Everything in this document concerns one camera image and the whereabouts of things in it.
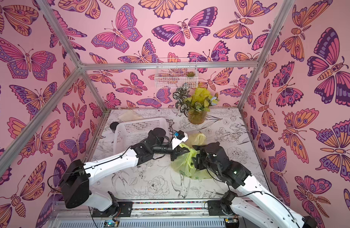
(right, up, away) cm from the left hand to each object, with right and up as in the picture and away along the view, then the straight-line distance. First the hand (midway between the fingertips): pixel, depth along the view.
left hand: (191, 150), depth 70 cm
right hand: (0, +1, 0) cm, 1 cm away
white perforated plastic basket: (-43, +6, +33) cm, 54 cm away
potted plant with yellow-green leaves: (+5, +25, +27) cm, 37 cm away
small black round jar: (-53, +11, +32) cm, 63 cm away
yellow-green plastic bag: (-3, -8, +1) cm, 8 cm away
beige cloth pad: (-47, +19, +47) cm, 69 cm away
